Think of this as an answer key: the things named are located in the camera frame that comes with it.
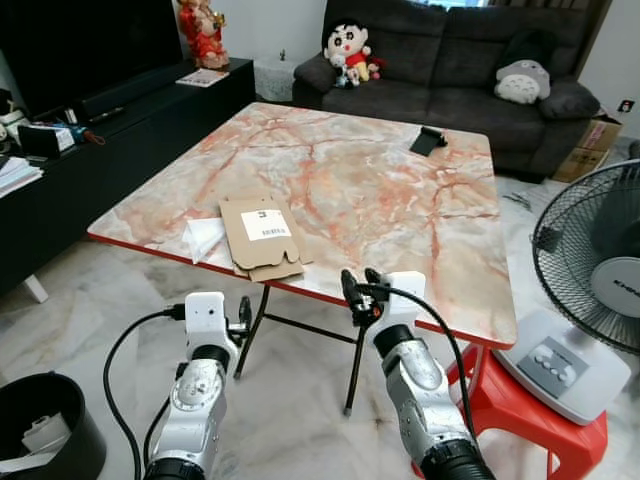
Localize brown cardboard mailer white label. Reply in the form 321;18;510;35
218;197;314;284

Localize black round rubbish bin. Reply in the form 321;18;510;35
0;372;108;480

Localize white paper trash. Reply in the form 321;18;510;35
0;415;73;474

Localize black metal table legs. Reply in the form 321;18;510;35
233;285;371;419

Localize small black folded stand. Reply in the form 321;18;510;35
409;126;449;157

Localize long black TV console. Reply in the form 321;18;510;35
0;57;257;297

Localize red plastic stool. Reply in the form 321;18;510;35
413;343;610;480

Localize grey black electric fan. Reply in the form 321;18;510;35
494;158;640;427

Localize cartoon boy plush doll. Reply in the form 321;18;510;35
322;21;385;90

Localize dark grey fabric sofa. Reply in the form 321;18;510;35
291;0;613;183

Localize red white printed booklet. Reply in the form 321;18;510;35
175;68;232;89

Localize black remote control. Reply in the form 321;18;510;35
87;104;128;124

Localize grey white Totoro plush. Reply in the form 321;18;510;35
493;30;554;106

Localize brown cardboard box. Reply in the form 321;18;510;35
551;114;624;184

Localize black box white label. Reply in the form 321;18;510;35
17;121;77;157

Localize red gold figurine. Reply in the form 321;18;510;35
176;0;230;70

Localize black flat television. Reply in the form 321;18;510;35
0;0;187;117

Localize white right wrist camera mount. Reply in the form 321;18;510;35
384;271;427;333

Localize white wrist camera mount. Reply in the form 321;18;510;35
184;292;230;351
384;271;427;333

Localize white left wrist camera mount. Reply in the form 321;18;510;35
184;292;230;351

